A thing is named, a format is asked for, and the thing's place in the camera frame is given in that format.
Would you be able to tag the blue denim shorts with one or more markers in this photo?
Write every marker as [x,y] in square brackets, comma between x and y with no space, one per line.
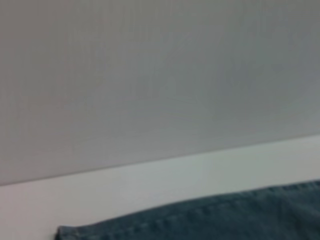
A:
[225,217]

